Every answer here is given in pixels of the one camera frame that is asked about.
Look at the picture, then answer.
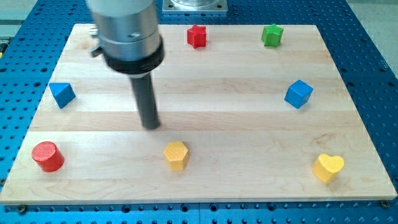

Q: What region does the board clamp screw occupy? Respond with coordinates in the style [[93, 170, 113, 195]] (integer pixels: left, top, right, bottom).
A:
[[16, 205, 28, 215], [379, 200, 390, 208]]

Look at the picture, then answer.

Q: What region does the left board clamp screw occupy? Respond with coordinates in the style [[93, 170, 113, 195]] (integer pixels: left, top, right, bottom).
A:
[[16, 205, 28, 215]]

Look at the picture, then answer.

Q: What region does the right board clamp screw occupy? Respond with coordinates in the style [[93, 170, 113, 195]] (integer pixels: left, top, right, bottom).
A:
[[379, 200, 390, 208]]

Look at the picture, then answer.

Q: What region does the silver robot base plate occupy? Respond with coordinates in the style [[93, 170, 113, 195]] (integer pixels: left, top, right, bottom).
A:
[[162, 0, 228, 12]]

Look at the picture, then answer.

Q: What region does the light wooden board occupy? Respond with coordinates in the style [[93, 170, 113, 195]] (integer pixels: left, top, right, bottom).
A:
[[1, 24, 397, 205]]

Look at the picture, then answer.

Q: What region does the yellow heart block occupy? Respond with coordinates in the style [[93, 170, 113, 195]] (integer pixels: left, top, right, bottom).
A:
[[312, 154, 345, 184]]

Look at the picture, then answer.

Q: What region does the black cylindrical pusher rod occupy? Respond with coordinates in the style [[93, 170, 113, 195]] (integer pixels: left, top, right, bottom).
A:
[[129, 73, 160, 129]]

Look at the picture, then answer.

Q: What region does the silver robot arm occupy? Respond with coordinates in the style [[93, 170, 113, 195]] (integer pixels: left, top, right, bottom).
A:
[[86, 0, 164, 129]]

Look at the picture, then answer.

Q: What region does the blue triangular block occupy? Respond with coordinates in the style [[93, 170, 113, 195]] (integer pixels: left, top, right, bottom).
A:
[[49, 83, 76, 109]]

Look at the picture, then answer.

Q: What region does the yellow hexagon block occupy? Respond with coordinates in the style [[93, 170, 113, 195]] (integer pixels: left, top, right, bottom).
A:
[[163, 141, 189, 171]]

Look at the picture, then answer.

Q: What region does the blue cube block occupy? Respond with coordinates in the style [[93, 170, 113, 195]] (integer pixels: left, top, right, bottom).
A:
[[284, 80, 313, 109]]

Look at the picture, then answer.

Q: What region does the red cylinder block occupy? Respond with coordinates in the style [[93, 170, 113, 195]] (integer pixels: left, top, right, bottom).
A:
[[31, 141, 65, 172]]

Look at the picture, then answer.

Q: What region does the red star block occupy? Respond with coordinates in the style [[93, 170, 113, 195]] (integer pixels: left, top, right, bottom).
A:
[[187, 24, 206, 49]]

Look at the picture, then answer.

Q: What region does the green star block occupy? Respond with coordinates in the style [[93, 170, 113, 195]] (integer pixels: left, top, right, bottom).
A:
[[261, 24, 284, 47]]

